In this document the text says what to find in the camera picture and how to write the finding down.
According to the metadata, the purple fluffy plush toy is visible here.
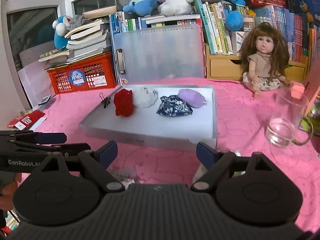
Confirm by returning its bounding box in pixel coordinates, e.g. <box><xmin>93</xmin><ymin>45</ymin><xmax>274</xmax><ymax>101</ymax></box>
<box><xmin>177</xmin><ymin>89</ymin><xmax>207</xmax><ymax>108</ymax></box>

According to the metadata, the stack of books on crate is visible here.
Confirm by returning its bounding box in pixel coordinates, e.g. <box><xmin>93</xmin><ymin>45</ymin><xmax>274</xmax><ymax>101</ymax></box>
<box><xmin>39</xmin><ymin>5</ymin><xmax>117</xmax><ymax>63</ymax></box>

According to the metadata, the pink triangular stand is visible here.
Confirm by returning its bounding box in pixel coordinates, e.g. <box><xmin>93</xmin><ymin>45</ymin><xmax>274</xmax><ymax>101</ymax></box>
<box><xmin>291</xmin><ymin>51</ymin><xmax>319</xmax><ymax>115</ymax></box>

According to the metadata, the blue plush ball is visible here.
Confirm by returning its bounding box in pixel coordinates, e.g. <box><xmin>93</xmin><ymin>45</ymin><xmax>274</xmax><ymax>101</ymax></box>
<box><xmin>225</xmin><ymin>11</ymin><xmax>244</xmax><ymax>31</ymax></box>

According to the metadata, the red plastic crate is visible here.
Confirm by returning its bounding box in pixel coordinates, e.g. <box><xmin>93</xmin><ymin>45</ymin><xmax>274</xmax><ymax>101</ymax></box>
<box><xmin>47</xmin><ymin>52</ymin><xmax>117</xmax><ymax>94</ymax></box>

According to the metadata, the white fluffy plush toy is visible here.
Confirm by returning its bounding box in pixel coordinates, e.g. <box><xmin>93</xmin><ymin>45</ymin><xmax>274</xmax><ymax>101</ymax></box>
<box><xmin>133</xmin><ymin>87</ymin><xmax>158</xmax><ymax>108</ymax></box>

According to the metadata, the row of upright books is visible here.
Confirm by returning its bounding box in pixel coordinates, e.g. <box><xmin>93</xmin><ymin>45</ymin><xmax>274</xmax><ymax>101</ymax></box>
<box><xmin>109</xmin><ymin>0</ymin><xmax>320</xmax><ymax>63</ymax></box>

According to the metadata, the blue floral brocade pouch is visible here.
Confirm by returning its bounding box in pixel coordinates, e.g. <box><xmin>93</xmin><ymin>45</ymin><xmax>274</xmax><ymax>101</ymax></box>
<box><xmin>156</xmin><ymin>95</ymin><xmax>193</xmax><ymax>118</ymax></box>

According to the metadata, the red card packet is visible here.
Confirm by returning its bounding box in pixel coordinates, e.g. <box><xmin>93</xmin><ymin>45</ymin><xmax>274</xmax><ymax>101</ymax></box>
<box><xmin>7</xmin><ymin>110</ymin><xmax>45</xmax><ymax>131</ymax></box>

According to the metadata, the blue white doraemon plush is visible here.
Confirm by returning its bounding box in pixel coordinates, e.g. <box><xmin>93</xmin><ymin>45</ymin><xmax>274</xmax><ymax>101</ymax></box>
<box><xmin>52</xmin><ymin>16</ymin><xmax>72</xmax><ymax>49</ymax></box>

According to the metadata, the wooden drawer organizer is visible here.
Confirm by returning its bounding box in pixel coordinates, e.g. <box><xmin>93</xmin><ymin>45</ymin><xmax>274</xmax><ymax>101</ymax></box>
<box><xmin>204</xmin><ymin>43</ymin><xmax>309</xmax><ymax>82</ymax></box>

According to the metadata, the green floral fabric cap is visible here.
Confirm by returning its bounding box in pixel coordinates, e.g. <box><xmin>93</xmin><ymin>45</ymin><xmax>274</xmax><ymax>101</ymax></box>
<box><xmin>192</xmin><ymin>150</ymin><xmax>249</xmax><ymax>185</ymax></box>

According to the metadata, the translucent clipboard folder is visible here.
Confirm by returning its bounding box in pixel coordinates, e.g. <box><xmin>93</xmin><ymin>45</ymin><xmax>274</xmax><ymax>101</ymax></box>
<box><xmin>112</xmin><ymin>24</ymin><xmax>205</xmax><ymax>85</ymax></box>

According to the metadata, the brown haired baby doll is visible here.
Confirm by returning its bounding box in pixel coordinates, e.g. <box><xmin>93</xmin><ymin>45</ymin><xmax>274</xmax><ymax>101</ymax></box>
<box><xmin>240</xmin><ymin>22</ymin><xmax>291</xmax><ymax>98</ymax></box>

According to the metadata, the black binder clip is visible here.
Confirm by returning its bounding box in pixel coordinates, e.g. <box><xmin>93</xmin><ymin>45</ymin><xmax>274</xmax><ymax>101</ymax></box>
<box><xmin>99</xmin><ymin>93</ymin><xmax>111</xmax><ymax>108</ymax></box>

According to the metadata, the person left hand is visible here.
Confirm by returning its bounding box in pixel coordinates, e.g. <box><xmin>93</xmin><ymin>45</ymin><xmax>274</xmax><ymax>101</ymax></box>
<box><xmin>0</xmin><ymin>173</ymin><xmax>22</xmax><ymax>211</ymax></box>

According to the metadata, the blue stitch plush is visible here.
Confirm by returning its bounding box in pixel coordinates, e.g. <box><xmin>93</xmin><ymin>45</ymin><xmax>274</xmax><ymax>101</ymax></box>
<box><xmin>123</xmin><ymin>0</ymin><xmax>159</xmax><ymax>17</ymax></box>

